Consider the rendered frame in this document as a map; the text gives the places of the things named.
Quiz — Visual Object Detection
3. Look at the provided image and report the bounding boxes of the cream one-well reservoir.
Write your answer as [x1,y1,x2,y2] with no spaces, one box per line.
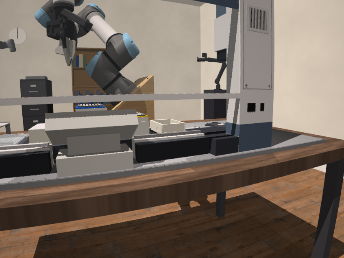
[150,119,186,133]

